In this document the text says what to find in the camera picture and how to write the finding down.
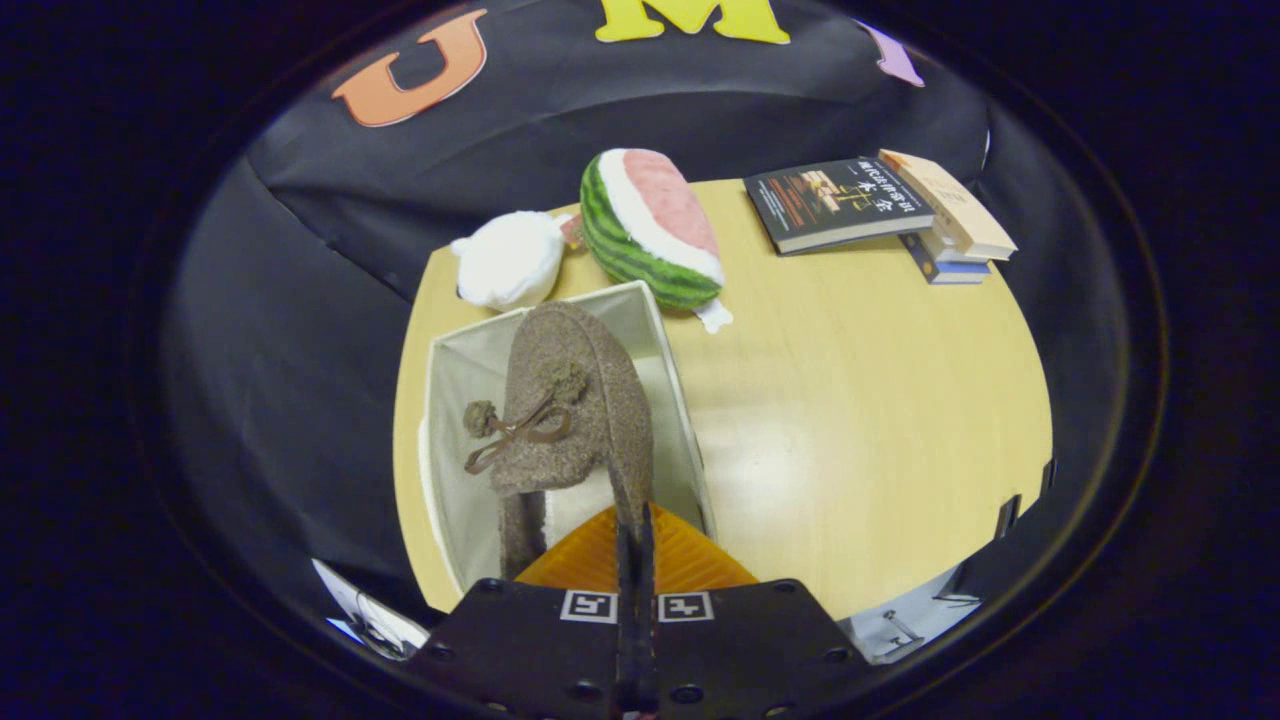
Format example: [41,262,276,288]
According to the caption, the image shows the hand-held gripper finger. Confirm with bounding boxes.
[403,503,638,717]
[639,503,873,718]

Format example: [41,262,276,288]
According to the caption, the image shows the foldable fabric storage box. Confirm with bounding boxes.
[417,279,718,598]

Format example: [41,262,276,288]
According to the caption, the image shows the brown shoe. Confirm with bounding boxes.
[462,300,657,583]

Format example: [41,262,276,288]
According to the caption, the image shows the white paper sheet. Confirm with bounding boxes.
[311,557,432,662]

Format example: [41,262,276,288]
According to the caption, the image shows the white plush toy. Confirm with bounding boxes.
[449,209,577,314]

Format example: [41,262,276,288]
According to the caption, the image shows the watermelon slice plush toy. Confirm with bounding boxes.
[579,147,735,335]

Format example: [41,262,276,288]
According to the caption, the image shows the black backdrop cloth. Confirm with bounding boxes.
[160,0,1131,641]

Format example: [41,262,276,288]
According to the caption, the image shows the black cover book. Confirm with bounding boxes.
[742,156,937,257]

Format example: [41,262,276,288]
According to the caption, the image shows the blue grey book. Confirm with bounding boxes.
[899,231,993,287]

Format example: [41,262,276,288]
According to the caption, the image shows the beige cover book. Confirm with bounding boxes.
[877,148,1019,264]

